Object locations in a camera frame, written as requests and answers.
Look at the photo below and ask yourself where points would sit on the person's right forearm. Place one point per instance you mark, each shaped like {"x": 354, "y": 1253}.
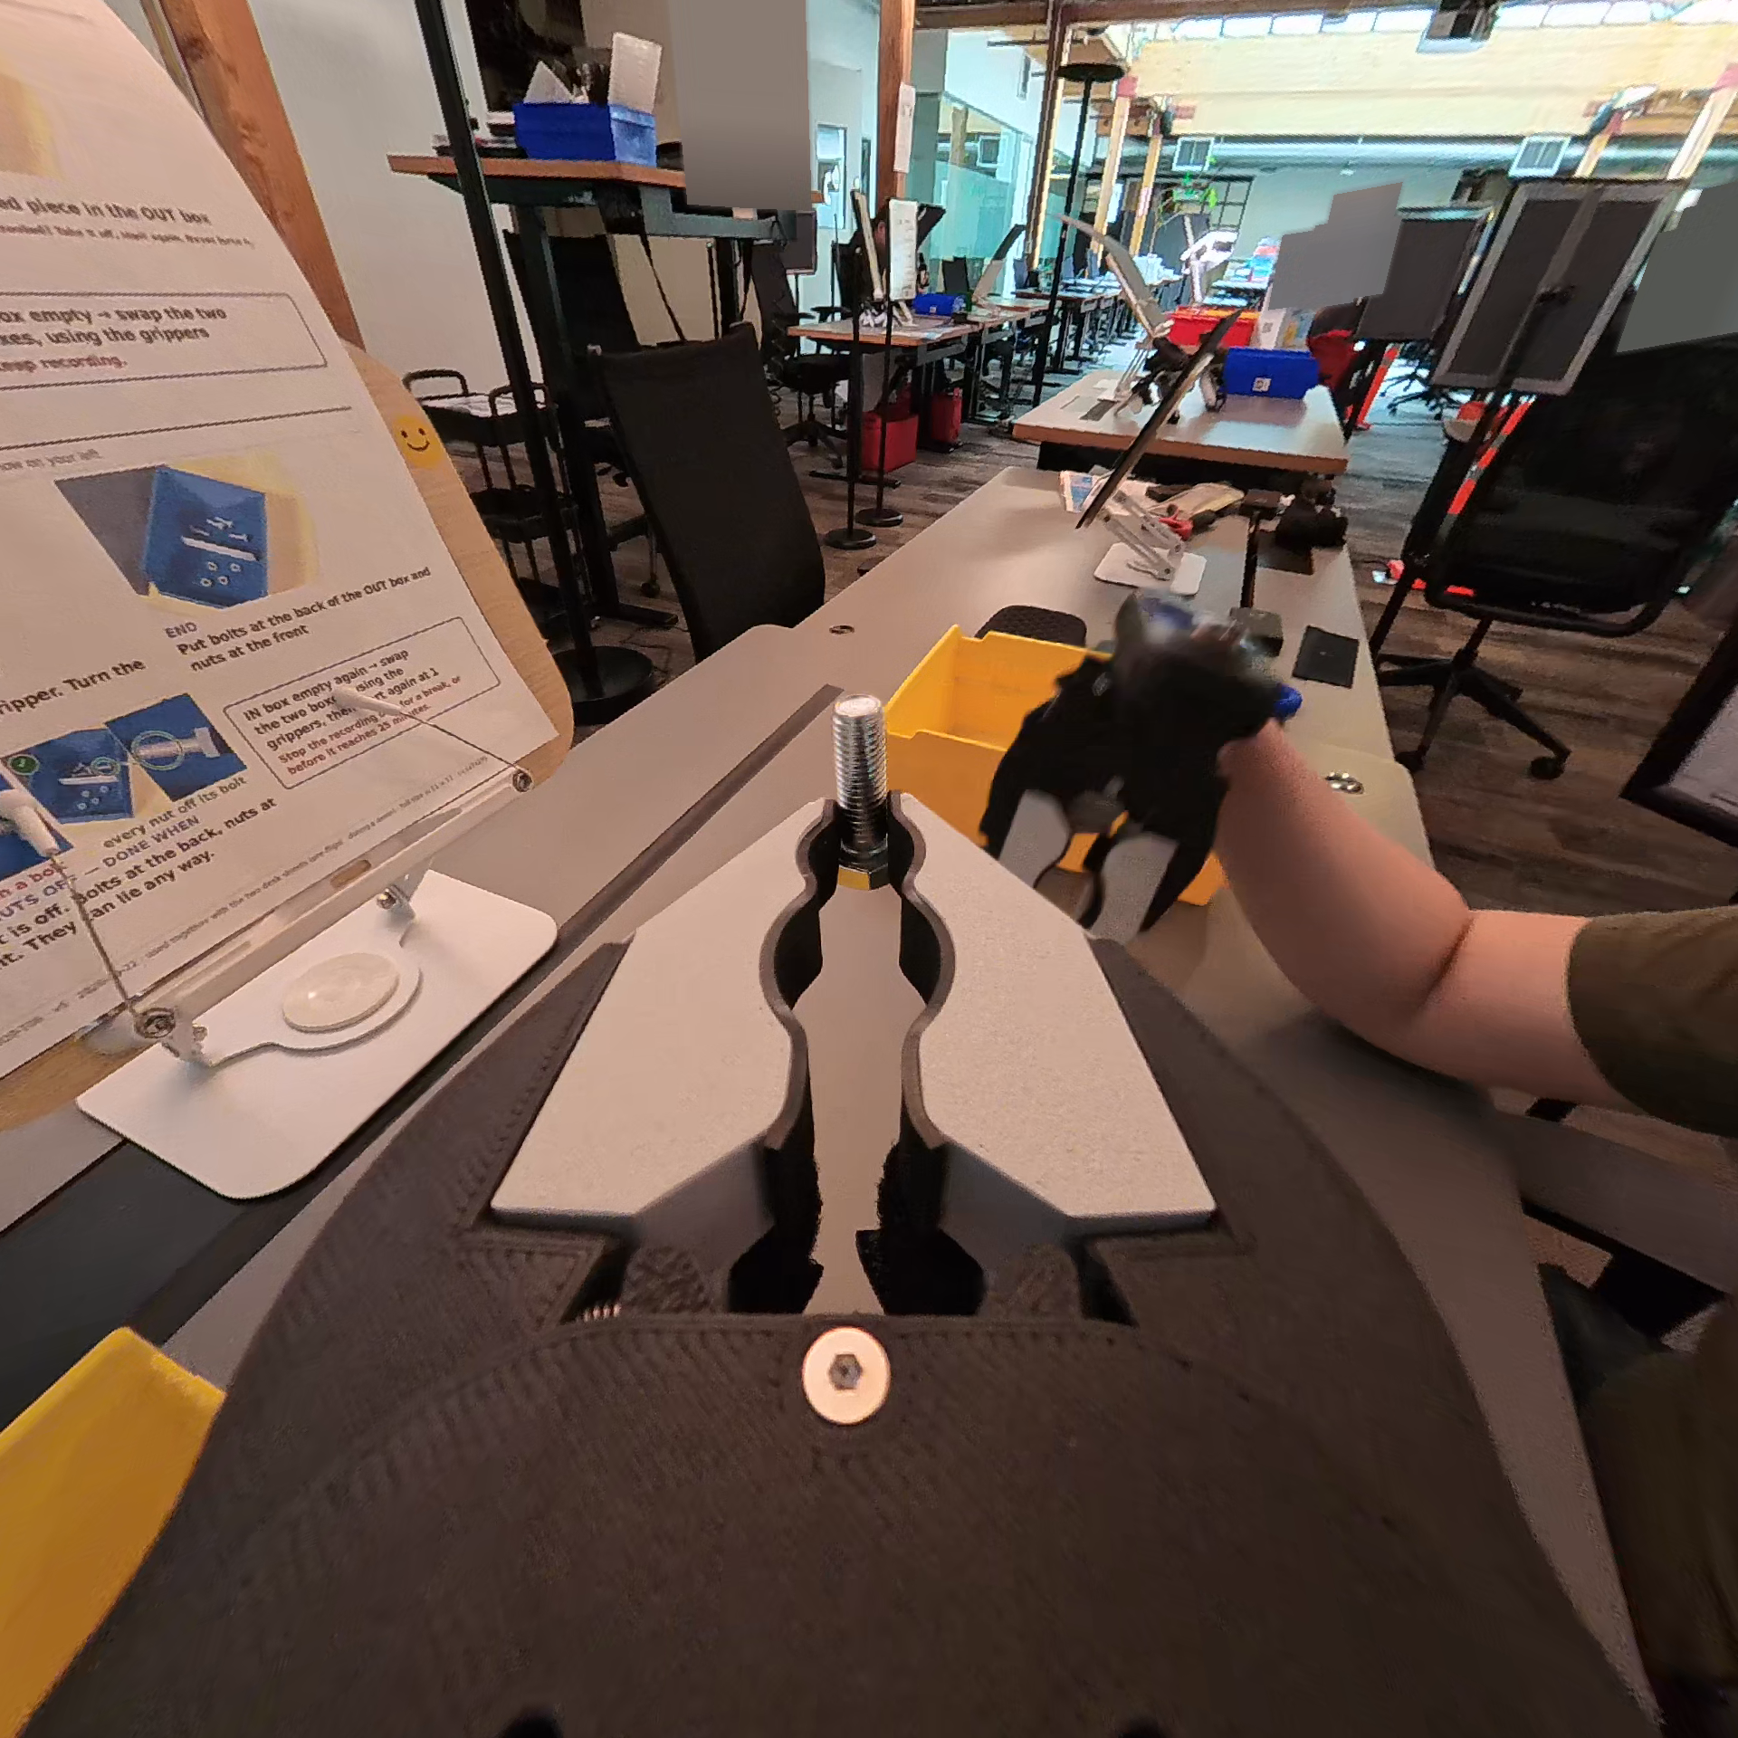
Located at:
{"x": 1385, "y": 924}

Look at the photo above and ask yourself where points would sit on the black framed sign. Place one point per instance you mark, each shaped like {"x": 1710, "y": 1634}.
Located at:
{"x": 1649, "y": 780}

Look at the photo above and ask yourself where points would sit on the black square pad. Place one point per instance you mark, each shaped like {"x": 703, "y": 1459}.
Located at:
{"x": 1327, "y": 657}

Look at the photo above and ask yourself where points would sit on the black utility cart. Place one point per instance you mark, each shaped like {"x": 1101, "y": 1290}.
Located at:
{"x": 504, "y": 510}

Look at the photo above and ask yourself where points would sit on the blue labelled bin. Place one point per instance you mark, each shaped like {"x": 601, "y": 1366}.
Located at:
{"x": 1269, "y": 378}

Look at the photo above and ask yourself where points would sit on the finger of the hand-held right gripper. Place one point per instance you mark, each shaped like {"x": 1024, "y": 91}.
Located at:
{"x": 1035, "y": 843}
{"x": 1134, "y": 882}

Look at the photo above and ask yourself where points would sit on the tilted board on white stand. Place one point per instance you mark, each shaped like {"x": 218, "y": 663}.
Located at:
{"x": 1151, "y": 563}

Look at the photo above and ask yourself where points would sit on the red storage bin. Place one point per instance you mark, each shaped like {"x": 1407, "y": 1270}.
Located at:
{"x": 890, "y": 442}
{"x": 946, "y": 418}

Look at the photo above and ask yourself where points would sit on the wooden pillar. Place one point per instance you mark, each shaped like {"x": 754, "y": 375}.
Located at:
{"x": 244, "y": 136}

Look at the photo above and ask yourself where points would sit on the black pole stand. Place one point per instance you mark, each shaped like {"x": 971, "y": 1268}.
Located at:
{"x": 611, "y": 686}

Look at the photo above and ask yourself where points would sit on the blue storage bin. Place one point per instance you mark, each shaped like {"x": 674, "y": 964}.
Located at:
{"x": 583, "y": 136}

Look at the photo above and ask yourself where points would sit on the black ceiling projector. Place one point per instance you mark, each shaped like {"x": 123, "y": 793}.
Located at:
{"x": 1460, "y": 21}

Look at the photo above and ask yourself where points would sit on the wooden-top standing desk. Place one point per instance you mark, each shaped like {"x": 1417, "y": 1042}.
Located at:
{"x": 542, "y": 173}

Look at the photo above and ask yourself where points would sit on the black board on stand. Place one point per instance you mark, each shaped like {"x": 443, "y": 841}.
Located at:
{"x": 1549, "y": 287}
{"x": 1432, "y": 271}

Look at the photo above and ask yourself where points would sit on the white metal board stand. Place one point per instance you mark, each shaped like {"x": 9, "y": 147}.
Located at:
{"x": 271, "y": 1114}

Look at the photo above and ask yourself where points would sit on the black floor lamp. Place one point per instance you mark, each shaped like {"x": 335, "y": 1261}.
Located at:
{"x": 1091, "y": 72}

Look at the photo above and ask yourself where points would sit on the black mesh office chair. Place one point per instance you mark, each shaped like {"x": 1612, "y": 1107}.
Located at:
{"x": 721, "y": 490}

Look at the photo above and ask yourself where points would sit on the yellow plastic bin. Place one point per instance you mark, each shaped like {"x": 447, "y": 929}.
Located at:
{"x": 950, "y": 721}
{"x": 81, "y": 1495}

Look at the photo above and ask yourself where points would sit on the black and red office chair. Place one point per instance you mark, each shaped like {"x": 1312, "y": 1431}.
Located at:
{"x": 1589, "y": 517}

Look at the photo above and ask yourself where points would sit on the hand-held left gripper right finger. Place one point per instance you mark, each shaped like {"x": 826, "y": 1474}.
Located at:
{"x": 1060, "y": 1087}

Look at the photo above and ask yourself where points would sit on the grey desk with wooden edge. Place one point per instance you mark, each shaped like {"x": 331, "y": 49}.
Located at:
{"x": 1222, "y": 435}

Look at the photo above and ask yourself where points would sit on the person's olive shirt sleeve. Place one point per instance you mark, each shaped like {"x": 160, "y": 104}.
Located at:
{"x": 1664, "y": 1019}

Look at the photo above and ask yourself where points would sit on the shallow red bin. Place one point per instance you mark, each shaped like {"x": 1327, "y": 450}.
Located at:
{"x": 1209, "y": 330}

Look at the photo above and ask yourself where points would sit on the printed instruction sheet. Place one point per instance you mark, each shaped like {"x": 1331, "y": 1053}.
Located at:
{"x": 204, "y": 543}

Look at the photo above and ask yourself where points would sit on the white paper card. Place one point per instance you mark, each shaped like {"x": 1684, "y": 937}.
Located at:
{"x": 634, "y": 75}

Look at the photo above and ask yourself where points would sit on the small blue object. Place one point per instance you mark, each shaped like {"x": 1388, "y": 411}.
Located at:
{"x": 1286, "y": 705}

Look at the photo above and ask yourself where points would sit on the black rounded object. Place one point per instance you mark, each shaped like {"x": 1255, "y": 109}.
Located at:
{"x": 1033, "y": 625}

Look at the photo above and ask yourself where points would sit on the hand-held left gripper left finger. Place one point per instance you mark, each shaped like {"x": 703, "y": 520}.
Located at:
{"x": 652, "y": 1087}

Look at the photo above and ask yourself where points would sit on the steel hex bolt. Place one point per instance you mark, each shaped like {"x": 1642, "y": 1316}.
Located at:
{"x": 862, "y": 775}

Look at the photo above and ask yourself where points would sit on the yellow smiley sticker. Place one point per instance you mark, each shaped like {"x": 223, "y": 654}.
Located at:
{"x": 416, "y": 442}

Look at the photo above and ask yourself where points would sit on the black device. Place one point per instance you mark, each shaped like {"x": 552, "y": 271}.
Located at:
{"x": 1310, "y": 524}

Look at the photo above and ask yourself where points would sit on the black desk mat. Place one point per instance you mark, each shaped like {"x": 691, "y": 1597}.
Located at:
{"x": 68, "y": 1277}

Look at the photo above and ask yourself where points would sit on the row of office desks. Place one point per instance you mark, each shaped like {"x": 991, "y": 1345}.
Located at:
{"x": 882, "y": 330}

